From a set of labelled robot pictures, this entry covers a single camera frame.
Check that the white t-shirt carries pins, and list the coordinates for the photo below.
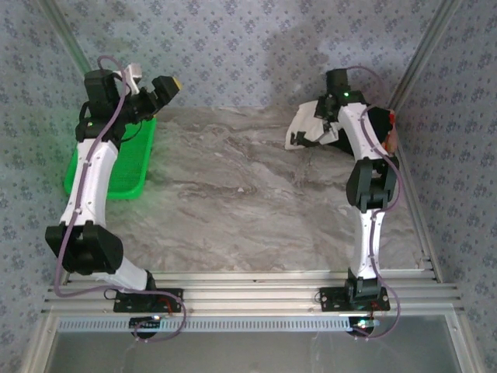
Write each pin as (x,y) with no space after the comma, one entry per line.
(306,120)

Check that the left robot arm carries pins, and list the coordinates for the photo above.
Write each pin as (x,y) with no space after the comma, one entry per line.
(93,182)

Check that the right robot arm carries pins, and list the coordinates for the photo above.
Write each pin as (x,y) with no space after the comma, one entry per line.
(369,245)

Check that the black folded t-shirt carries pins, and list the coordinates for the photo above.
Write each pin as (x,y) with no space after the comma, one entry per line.
(378,124)

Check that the green plastic basket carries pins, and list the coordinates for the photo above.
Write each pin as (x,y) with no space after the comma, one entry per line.
(132,163)

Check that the red yellow patterned t-shirt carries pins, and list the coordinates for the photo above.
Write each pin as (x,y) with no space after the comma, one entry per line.
(393,140)

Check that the right controller board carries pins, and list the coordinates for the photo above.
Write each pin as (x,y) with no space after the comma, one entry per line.
(363,324)

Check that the controller board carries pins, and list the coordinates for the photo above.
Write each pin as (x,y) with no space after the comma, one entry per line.
(145,322)
(363,324)

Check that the left controller board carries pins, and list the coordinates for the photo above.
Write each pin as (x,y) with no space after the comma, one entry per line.
(145,322)

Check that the grey lower metal panel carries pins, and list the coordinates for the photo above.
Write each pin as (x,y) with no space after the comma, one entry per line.
(248,353)

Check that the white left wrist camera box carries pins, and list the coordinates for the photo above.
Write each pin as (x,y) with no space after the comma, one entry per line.
(132,75)

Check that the aluminium frame post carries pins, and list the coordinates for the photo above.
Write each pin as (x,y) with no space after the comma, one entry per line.
(429,39)
(66,27)

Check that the aluminium table side rail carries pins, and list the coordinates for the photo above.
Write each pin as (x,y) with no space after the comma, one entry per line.
(423,233)

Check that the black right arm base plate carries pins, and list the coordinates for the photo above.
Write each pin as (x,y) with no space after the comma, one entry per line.
(334,299)

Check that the aluminium rail frame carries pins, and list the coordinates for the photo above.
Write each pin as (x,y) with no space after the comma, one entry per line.
(248,295)

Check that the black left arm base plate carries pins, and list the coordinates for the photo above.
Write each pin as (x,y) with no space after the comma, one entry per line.
(171,301)

